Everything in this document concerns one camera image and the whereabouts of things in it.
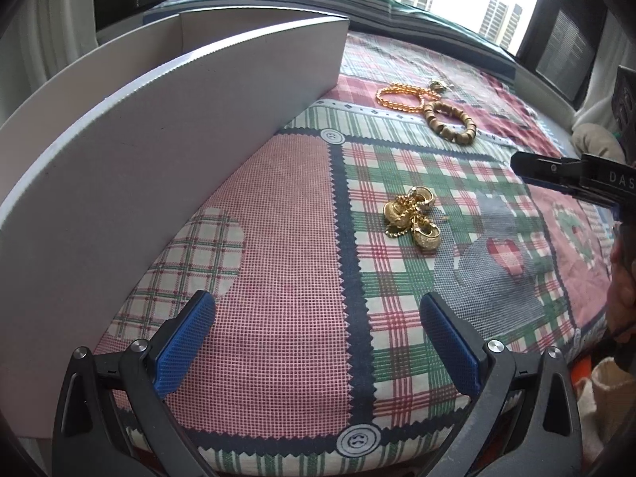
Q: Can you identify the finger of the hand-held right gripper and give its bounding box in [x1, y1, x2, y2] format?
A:
[510, 152, 588, 183]
[529, 180, 620, 207]

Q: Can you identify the dark window blind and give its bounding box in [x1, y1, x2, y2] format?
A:
[535, 7, 598, 96]

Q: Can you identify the gold earrings cluster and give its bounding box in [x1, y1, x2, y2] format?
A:
[382, 186, 443, 251]

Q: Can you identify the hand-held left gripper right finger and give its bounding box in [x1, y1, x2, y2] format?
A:
[420, 291, 583, 477]

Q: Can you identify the patchwork plaid cloth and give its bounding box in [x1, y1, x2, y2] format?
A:
[94, 30, 618, 476]

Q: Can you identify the person's right hand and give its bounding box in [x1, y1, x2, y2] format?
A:
[608, 223, 636, 345]

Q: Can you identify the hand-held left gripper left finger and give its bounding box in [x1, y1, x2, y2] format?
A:
[52, 289, 218, 477]

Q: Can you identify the wooden bead bracelet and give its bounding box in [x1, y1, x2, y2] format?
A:
[421, 100, 477, 146]

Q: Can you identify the white curtain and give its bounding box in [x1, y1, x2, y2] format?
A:
[570, 10, 636, 127]
[0, 0, 103, 125]

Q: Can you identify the cream knitted cloth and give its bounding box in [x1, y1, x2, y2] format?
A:
[571, 357, 636, 458]

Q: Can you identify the amber bead bracelet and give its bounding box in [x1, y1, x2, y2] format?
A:
[376, 83, 426, 113]

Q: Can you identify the beige cloth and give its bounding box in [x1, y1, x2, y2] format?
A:
[570, 120, 628, 165]

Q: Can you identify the grey cardboard box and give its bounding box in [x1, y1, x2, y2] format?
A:
[0, 7, 351, 441]

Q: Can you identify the slim apartment tower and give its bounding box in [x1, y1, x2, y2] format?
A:
[479, 0, 524, 41]

